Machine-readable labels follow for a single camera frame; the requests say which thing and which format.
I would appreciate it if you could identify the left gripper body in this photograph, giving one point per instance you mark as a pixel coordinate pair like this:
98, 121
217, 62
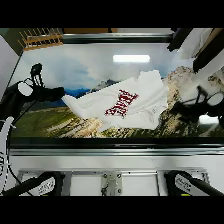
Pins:
52, 93

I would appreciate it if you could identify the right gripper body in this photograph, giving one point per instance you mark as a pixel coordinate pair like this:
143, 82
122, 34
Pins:
185, 110

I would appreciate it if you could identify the white T-shirt with red print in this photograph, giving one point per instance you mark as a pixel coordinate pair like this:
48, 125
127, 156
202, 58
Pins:
146, 100

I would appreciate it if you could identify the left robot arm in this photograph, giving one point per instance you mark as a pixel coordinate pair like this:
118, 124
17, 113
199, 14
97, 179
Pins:
13, 97

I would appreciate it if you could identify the brown clothes hanger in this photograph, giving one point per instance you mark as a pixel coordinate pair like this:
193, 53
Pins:
43, 40

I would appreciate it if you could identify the dark brown garment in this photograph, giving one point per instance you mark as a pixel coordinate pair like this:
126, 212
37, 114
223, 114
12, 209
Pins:
210, 55

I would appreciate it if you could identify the white garment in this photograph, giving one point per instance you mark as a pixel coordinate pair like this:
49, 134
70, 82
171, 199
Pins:
196, 41

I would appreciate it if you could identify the black garment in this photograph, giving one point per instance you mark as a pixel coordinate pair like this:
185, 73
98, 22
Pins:
178, 40

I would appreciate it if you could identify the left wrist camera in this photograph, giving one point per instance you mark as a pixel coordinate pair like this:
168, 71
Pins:
36, 69

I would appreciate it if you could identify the silver frame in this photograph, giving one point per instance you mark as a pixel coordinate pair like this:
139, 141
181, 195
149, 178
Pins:
113, 152

